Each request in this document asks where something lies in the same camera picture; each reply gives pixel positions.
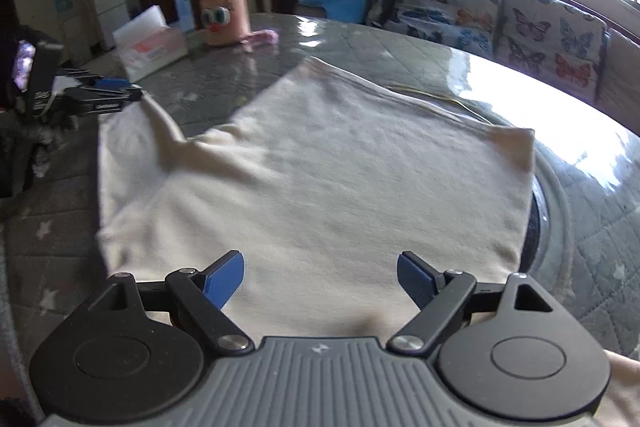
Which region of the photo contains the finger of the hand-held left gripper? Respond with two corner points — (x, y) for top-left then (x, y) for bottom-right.
(60, 68), (135, 92)
(63, 86), (145, 114)

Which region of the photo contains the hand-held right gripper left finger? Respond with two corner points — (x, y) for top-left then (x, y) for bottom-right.
(107, 250), (255, 356)

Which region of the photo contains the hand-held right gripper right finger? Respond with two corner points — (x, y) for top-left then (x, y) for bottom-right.
(387, 251), (555, 355)

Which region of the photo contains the cream cloth garment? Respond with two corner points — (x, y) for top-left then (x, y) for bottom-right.
(95, 56), (537, 344)

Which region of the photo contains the pink white tissue box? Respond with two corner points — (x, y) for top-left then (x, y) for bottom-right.
(112, 5), (190, 81)

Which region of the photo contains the white plastic drawer unit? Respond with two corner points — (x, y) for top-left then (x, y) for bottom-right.
(59, 13), (92, 65)

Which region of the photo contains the pink cartoon face bottle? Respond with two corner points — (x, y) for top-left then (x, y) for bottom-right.
(198, 0), (252, 48)

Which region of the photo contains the blue plastic storage box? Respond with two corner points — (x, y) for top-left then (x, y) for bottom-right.
(300, 0), (371, 26)

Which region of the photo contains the butterfly print cushion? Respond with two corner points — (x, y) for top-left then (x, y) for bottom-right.
(492, 0), (609, 106)
(384, 0), (506, 59)

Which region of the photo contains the plain beige cushion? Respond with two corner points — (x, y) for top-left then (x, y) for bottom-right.
(596, 28), (640, 135)

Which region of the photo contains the pink bottle strap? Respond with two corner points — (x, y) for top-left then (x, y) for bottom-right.
(239, 30), (279, 52)

